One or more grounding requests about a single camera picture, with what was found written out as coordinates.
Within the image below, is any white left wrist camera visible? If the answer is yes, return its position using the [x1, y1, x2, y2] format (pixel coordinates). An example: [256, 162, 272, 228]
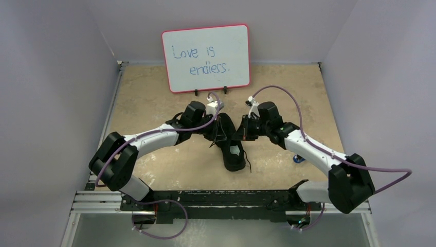
[205, 97, 224, 116]

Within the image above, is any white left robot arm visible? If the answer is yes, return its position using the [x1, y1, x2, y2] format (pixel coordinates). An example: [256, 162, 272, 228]
[88, 101, 235, 210]

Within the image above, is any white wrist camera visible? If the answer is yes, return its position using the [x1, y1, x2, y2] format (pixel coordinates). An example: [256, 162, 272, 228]
[205, 97, 224, 116]
[245, 96, 260, 119]

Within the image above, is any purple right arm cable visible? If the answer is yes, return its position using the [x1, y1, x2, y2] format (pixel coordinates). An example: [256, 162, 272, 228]
[251, 85, 413, 233]

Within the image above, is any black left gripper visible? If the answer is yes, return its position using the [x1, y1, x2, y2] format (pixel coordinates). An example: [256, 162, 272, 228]
[191, 114, 226, 142]

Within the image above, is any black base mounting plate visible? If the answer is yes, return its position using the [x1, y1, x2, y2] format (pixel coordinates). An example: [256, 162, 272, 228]
[120, 189, 321, 225]

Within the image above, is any aluminium extrusion rail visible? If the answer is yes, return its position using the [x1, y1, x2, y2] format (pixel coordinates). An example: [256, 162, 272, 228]
[71, 191, 372, 215]

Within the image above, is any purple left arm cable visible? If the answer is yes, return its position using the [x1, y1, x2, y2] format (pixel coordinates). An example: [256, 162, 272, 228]
[95, 92, 224, 240]

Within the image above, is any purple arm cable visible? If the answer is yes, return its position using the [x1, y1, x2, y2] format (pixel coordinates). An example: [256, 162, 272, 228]
[251, 85, 413, 233]
[95, 92, 224, 240]

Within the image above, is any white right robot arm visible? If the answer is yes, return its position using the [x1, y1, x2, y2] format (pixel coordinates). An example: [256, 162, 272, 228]
[232, 99, 375, 214]

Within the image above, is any blue black marker eraser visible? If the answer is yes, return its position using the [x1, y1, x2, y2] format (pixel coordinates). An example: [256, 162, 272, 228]
[293, 154, 305, 164]

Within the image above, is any black shoe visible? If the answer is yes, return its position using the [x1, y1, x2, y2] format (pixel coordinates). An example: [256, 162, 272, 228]
[212, 113, 246, 172]

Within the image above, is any black shoelace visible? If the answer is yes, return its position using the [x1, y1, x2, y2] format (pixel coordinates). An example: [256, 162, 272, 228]
[209, 140, 251, 172]

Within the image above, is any red framed whiteboard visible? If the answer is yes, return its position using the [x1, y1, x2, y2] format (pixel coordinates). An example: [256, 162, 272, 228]
[161, 24, 251, 93]

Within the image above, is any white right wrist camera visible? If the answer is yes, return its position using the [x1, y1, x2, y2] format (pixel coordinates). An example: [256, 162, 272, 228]
[245, 96, 260, 119]

